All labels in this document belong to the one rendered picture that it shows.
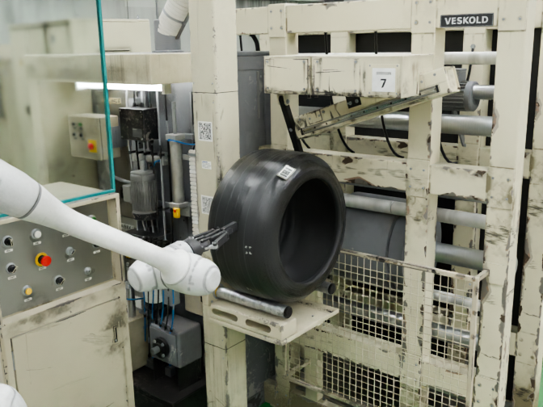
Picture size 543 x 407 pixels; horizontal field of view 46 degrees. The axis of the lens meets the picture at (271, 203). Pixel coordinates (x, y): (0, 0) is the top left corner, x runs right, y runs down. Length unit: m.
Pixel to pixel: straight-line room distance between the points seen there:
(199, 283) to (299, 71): 1.04
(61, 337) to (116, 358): 0.31
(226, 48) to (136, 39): 3.32
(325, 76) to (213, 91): 0.41
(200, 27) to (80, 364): 1.37
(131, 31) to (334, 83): 3.52
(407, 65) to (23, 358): 1.70
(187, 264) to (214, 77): 0.88
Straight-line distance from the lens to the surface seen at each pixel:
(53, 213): 1.67
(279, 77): 2.53
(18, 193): 1.61
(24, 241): 2.45
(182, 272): 1.76
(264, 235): 2.13
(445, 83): 2.33
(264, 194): 2.14
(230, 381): 2.77
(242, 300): 2.41
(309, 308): 2.58
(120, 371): 2.81
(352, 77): 2.34
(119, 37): 5.66
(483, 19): 2.47
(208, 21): 2.41
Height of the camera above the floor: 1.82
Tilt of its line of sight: 14 degrees down
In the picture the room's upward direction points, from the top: 1 degrees counter-clockwise
